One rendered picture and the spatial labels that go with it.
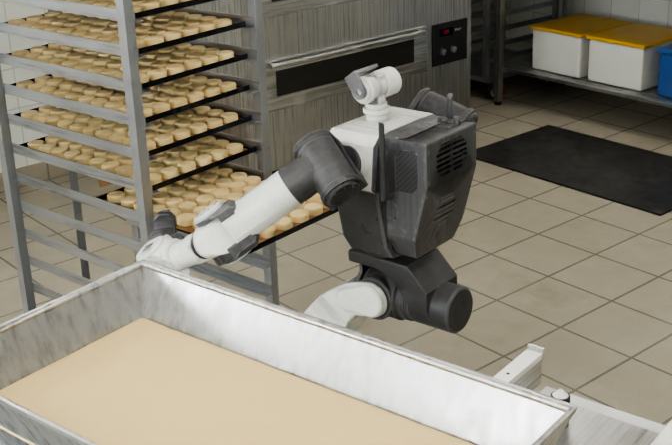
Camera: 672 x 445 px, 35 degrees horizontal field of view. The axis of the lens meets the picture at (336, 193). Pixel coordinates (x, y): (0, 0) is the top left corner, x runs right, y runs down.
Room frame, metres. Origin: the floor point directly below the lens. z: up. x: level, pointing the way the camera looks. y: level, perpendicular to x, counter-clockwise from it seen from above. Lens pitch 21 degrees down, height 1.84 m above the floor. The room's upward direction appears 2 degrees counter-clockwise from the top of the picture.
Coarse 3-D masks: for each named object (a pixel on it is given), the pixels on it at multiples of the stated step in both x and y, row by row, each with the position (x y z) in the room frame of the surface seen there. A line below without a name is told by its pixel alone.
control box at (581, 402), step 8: (544, 392) 1.62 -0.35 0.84; (576, 400) 1.59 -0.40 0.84; (584, 400) 1.59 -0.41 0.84; (592, 408) 1.56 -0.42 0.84; (600, 408) 1.56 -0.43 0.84; (608, 408) 1.56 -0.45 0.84; (616, 416) 1.54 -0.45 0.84; (624, 416) 1.53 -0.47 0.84; (632, 416) 1.53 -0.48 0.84; (640, 424) 1.51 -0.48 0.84; (648, 424) 1.51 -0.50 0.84; (656, 424) 1.51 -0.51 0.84; (656, 432) 1.48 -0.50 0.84
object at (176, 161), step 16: (32, 144) 3.01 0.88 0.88; (48, 144) 3.00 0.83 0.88; (64, 144) 3.01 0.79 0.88; (80, 144) 2.99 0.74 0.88; (192, 144) 2.95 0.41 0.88; (208, 144) 2.98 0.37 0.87; (224, 144) 2.95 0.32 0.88; (240, 144) 2.94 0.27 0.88; (80, 160) 2.85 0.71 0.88; (96, 160) 2.84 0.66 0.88; (112, 160) 2.86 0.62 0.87; (128, 160) 2.83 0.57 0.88; (160, 160) 2.84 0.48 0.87; (176, 160) 2.81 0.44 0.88; (192, 160) 2.85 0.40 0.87; (208, 160) 2.82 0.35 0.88; (128, 176) 2.75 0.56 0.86; (160, 176) 2.69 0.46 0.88
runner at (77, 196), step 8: (24, 176) 2.98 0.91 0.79; (32, 184) 2.96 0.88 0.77; (40, 184) 2.93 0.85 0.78; (48, 184) 2.91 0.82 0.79; (56, 192) 2.89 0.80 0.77; (64, 192) 2.86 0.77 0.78; (72, 192) 2.84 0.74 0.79; (80, 192) 2.82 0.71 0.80; (80, 200) 2.82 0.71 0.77; (88, 200) 2.79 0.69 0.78; (96, 200) 2.77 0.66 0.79; (104, 200) 2.75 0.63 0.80; (104, 208) 2.75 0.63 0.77; (112, 208) 2.72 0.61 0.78; (120, 208) 2.70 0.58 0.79; (128, 208) 2.68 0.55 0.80; (128, 216) 2.68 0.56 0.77; (136, 216) 2.66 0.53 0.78
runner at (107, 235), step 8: (24, 208) 3.00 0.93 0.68; (32, 208) 2.97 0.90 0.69; (40, 208) 2.95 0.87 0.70; (40, 216) 2.95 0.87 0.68; (48, 216) 2.92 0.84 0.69; (56, 216) 2.90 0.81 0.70; (64, 216) 2.87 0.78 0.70; (64, 224) 2.87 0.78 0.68; (72, 224) 2.85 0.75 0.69; (80, 224) 2.82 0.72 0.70; (88, 224) 2.80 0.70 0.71; (88, 232) 2.80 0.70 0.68; (96, 232) 2.78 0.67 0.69; (104, 232) 2.76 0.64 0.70; (112, 232) 2.73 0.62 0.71; (112, 240) 2.73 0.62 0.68; (120, 240) 2.71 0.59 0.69; (128, 240) 2.69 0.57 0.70; (136, 248) 2.67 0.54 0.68
